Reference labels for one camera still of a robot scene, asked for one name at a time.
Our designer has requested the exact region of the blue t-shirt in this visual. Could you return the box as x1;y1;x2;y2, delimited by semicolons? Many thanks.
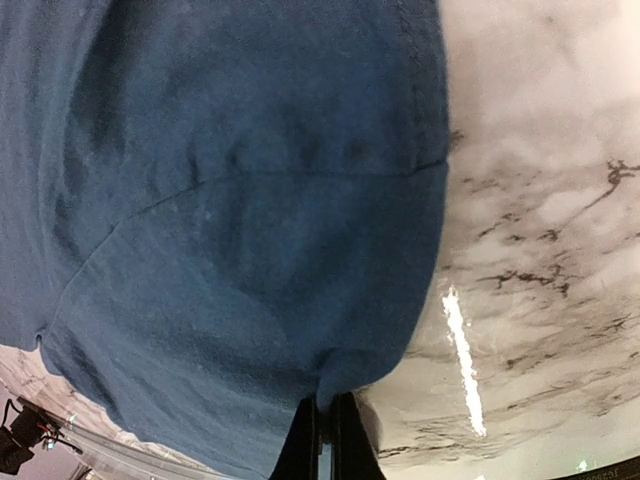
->
1;1;449;479

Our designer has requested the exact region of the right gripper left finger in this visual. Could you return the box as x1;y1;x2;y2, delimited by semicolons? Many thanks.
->
269;397;321;480

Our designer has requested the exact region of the aluminium front rail frame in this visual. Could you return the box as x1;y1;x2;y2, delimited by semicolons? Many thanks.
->
0;379;226;480

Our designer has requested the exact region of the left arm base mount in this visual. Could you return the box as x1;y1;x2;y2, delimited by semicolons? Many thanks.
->
1;396;84;476

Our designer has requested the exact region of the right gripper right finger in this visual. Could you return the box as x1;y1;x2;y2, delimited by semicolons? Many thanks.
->
329;393;383;480

